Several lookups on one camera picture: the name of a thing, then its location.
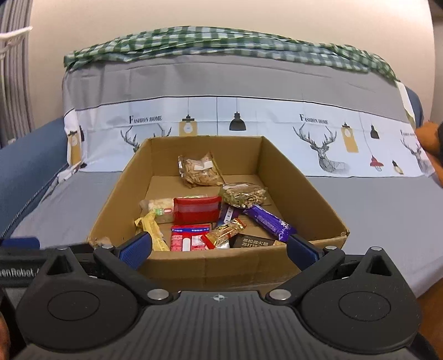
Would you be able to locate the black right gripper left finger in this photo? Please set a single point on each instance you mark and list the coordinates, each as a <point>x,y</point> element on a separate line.
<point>121,264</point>

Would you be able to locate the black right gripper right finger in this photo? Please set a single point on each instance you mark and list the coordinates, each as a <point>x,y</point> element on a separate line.
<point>314,264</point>

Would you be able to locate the yellow snack bar wrapper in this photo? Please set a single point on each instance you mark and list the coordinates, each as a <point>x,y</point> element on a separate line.
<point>148,224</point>

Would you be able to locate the purple chocolate bar wrapper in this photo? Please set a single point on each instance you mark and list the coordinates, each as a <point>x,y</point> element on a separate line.
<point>277,227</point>

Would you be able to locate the red white snack packet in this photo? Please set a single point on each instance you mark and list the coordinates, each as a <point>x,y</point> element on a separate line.
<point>185,238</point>

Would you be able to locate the pale biscuit packet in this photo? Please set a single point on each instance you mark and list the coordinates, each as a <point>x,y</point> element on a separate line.
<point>162,208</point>

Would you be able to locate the red pink snack packet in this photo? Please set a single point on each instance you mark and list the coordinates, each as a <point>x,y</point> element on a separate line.
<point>189,211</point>

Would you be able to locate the dark brown chocolate bar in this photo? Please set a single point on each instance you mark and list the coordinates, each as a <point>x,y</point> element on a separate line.
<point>250,241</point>

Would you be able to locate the gold red snack bar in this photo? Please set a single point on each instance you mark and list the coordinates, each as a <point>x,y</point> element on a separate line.
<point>221,235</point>

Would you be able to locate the clear bag of nuts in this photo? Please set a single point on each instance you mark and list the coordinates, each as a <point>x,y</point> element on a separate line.
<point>243,195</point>

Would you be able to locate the clear bag of crackers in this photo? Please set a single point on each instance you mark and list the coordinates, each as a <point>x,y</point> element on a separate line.
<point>200,172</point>

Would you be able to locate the blue sofa armrest cushion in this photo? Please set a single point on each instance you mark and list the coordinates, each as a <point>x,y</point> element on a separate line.
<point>28,168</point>

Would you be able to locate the orange plush toy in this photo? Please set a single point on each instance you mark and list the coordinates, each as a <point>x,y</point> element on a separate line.
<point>430,138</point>

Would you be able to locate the green checkered cloth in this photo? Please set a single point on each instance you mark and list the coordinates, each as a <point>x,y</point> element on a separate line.
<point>208,40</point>

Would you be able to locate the white clothes hanger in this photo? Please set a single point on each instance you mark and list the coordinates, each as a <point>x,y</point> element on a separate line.
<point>12,39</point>

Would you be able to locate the grey curtain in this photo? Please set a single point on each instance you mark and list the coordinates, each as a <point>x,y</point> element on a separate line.
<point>16,109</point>

